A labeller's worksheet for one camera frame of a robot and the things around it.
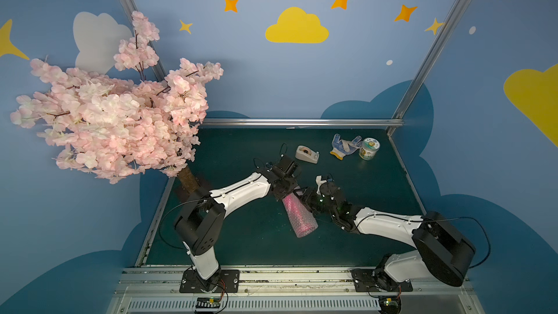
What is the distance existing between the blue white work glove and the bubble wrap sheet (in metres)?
0.41

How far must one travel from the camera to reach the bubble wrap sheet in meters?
0.80

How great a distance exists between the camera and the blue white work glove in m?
1.13
